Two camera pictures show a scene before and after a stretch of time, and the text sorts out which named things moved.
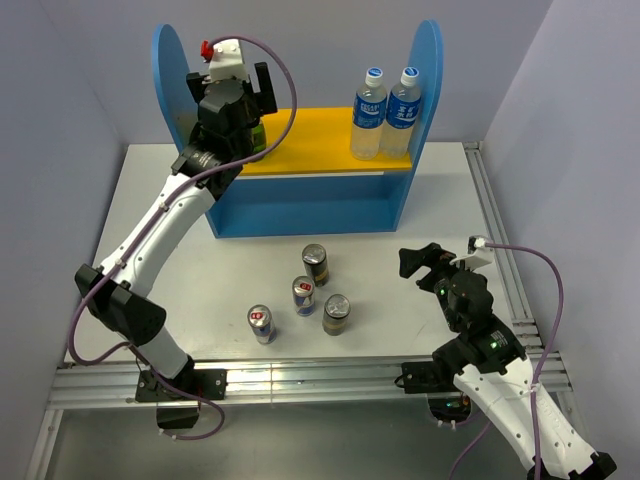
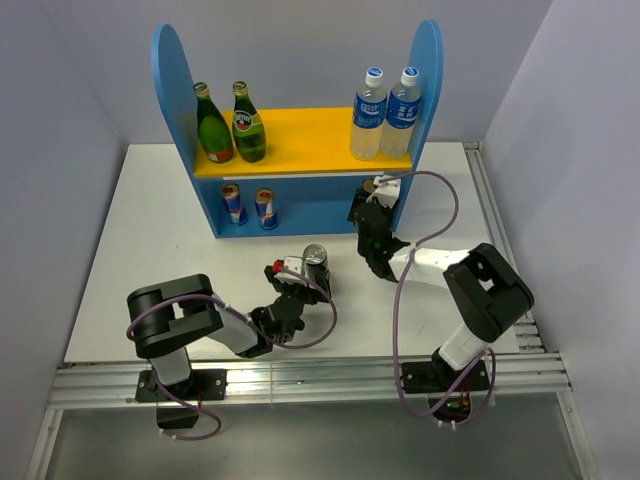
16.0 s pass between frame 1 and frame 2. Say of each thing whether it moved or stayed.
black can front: moved
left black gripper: moved
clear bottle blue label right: stayed
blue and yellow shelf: stayed
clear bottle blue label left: stayed
